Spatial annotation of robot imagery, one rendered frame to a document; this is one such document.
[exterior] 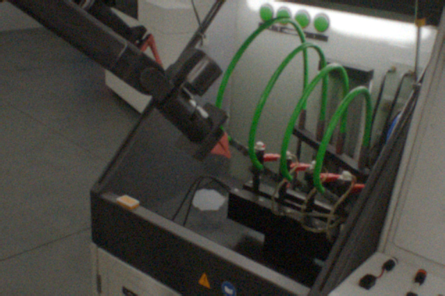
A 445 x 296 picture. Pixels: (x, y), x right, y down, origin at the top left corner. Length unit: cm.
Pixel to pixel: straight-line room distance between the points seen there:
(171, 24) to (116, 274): 278
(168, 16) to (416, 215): 309
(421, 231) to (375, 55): 50
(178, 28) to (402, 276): 318
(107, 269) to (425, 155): 87
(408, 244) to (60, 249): 212
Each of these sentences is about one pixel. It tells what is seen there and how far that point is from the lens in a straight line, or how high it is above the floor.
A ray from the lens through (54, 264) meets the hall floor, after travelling 296.
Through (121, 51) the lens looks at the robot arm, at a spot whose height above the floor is 143.
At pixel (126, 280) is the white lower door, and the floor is 74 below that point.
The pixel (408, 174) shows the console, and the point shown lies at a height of 115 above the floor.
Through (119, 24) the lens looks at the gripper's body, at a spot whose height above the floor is 142.
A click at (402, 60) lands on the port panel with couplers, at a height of 132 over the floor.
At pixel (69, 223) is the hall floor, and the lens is 328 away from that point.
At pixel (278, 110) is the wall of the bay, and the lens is 172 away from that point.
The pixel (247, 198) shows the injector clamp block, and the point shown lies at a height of 98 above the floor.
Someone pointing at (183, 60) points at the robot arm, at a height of 141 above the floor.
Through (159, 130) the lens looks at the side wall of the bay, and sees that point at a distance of 160.
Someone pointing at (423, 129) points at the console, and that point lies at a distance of 126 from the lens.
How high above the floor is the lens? 165
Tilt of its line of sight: 23 degrees down
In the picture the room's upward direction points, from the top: 4 degrees clockwise
